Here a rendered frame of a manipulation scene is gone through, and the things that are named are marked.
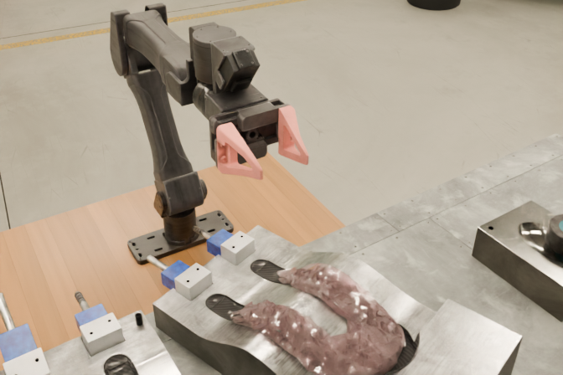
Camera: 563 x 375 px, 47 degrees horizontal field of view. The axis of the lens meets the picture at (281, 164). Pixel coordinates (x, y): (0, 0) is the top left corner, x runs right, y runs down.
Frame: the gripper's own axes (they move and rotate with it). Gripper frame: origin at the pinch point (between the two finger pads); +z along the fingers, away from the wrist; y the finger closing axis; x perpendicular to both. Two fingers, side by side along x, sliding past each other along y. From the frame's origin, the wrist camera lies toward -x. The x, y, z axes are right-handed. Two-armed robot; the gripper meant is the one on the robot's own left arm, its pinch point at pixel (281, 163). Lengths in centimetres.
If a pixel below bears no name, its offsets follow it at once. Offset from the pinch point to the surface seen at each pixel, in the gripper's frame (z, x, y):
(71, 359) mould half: -10.5, 30.7, -27.3
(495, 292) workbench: 5, 39, 42
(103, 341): -9.9, 29.0, -22.7
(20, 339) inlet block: -13.0, 25.9, -32.7
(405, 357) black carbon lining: 11.6, 32.3, 14.7
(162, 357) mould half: -4.5, 30.8, -16.1
